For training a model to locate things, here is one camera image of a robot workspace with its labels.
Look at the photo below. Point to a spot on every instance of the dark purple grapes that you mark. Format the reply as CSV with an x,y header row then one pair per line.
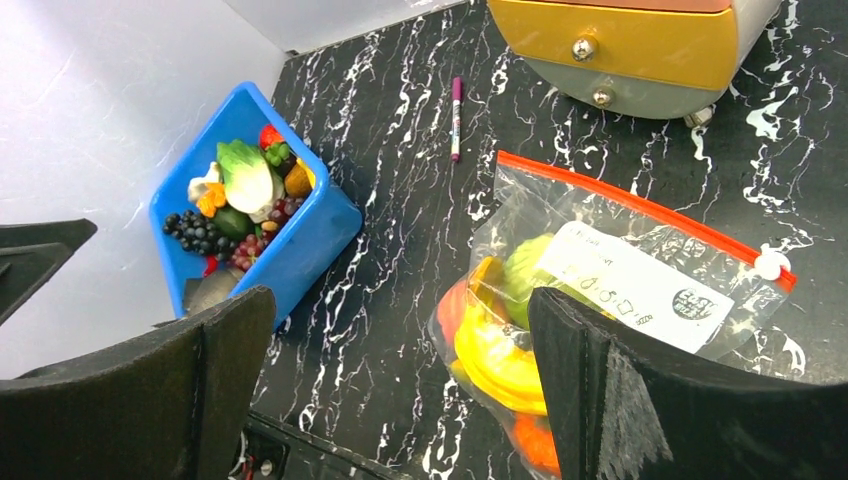
x,y
199,235

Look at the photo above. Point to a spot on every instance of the green leafy vegetable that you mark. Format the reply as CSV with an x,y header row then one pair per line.
x,y
251,184

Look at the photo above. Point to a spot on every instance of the white garlic bulb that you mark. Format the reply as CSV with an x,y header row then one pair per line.
x,y
199,186

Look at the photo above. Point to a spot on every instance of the grey toy fish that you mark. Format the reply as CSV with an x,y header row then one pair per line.
x,y
202,293

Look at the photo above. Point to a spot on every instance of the clear zip top bag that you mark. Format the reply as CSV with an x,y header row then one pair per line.
x,y
634,261

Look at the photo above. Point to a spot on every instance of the green cabbage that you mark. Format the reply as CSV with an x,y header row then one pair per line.
x,y
522,275

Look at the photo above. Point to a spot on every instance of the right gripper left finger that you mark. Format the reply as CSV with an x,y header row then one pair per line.
x,y
168,404

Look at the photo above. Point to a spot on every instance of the yellow banana bunch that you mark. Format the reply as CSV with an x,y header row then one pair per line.
x,y
485,345

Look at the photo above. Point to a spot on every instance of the blue plastic bin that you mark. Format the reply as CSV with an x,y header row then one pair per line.
x,y
306,245

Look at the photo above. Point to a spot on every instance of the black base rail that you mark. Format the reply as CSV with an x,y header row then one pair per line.
x,y
269,450

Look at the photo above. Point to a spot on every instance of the dark mangosteen green top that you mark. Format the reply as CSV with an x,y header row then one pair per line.
x,y
280,158

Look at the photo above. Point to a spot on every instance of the brown walnut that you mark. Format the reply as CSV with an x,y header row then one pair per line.
x,y
300,181

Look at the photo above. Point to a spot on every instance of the peach fruit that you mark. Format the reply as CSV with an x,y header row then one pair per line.
x,y
451,310

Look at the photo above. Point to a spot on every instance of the round pastel drawer cabinet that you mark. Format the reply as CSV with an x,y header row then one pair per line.
x,y
657,60

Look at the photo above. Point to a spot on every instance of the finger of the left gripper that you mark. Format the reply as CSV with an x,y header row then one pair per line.
x,y
32,253

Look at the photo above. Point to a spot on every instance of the red grape bunch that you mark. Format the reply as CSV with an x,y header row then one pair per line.
x,y
248,251

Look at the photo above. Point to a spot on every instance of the pink marker pen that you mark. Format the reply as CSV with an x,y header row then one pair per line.
x,y
456,119

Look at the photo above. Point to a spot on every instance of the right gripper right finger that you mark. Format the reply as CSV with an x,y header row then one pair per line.
x,y
623,405

